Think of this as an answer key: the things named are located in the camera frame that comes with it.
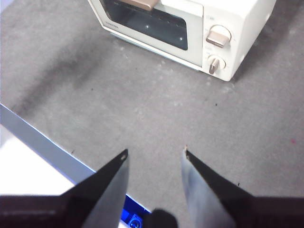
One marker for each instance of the white glass oven door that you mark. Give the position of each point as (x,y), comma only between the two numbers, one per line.
(194,35)

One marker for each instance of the white toaster oven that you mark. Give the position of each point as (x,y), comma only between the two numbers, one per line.
(244,35)

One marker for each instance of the blue lit device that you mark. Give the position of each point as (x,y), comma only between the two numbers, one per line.
(133,211)

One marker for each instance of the small beige oven knob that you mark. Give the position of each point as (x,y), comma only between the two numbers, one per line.
(215,64)

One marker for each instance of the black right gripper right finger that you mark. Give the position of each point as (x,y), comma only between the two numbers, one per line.
(225,204)

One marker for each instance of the large beige oven knob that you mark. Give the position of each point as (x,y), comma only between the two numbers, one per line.
(217,38)

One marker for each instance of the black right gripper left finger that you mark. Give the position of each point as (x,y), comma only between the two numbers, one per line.
(90,204)

